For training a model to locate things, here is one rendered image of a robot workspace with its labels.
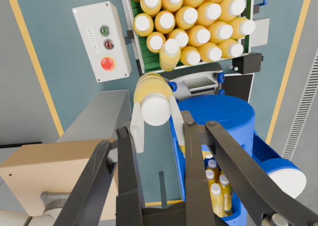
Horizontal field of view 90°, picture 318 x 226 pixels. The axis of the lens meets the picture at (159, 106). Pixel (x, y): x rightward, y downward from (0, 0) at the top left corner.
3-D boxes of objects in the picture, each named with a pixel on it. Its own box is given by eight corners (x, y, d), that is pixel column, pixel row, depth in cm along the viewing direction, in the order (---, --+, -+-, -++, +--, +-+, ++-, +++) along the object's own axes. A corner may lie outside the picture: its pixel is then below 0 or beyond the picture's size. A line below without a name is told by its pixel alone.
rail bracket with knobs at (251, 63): (225, 70, 70) (237, 76, 61) (225, 54, 67) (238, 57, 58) (248, 66, 70) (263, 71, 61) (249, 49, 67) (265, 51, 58)
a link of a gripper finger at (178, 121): (175, 121, 15) (183, 119, 15) (168, 95, 21) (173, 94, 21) (179, 146, 16) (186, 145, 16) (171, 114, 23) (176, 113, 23)
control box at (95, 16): (105, 75, 58) (97, 83, 49) (85, 13, 50) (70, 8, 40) (132, 70, 58) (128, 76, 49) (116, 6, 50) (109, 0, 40)
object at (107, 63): (104, 70, 48) (102, 71, 47) (100, 58, 46) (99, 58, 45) (115, 68, 48) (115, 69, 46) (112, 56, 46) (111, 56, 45)
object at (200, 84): (183, 85, 69) (189, 95, 58) (182, 80, 68) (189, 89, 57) (206, 81, 69) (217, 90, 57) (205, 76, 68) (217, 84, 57)
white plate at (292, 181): (300, 202, 90) (298, 200, 91) (312, 165, 78) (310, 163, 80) (251, 210, 90) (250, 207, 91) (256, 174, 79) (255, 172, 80)
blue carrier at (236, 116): (186, 221, 105) (197, 282, 79) (165, 101, 69) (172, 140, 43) (229, 214, 104) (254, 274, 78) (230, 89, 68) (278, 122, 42)
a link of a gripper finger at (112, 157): (134, 160, 14) (101, 166, 14) (136, 130, 19) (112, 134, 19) (130, 147, 14) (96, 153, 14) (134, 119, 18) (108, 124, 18)
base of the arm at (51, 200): (50, 223, 72) (43, 238, 68) (40, 191, 63) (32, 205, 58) (92, 222, 75) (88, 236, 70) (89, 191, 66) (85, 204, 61)
